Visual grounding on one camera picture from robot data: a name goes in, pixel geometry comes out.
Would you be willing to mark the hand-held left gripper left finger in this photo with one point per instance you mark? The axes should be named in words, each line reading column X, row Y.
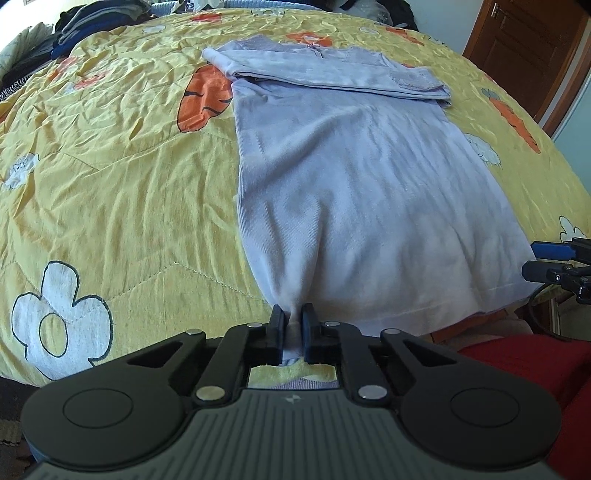
column 277, row 337

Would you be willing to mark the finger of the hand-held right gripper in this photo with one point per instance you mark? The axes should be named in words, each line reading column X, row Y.
column 551, row 250
column 538, row 271

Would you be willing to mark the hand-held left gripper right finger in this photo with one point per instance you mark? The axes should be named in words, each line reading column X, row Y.
column 308, row 337

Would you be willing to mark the light blue long-sleeved top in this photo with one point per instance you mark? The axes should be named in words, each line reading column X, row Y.
column 360, row 184

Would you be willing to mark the stack of dark folded clothes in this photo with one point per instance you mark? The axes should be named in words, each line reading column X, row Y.
column 92, row 23

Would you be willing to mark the beige cloth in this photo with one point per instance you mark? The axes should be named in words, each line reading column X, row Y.
column 489, row 325

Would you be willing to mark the red pants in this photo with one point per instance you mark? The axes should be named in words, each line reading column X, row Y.
column 531, row 383

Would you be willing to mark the brown wooden door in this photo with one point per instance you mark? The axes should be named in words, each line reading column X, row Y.
column 521, row 55

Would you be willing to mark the yellow carrot print blanket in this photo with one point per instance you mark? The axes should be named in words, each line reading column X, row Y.
column 129, row 184

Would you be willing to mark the black bag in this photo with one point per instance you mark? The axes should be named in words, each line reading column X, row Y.
column 406, row 11

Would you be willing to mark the black white striped cloth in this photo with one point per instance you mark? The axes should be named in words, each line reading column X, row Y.
column 11, row 87

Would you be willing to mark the pale floral quilt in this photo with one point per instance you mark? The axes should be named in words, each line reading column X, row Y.
column 23, row 50

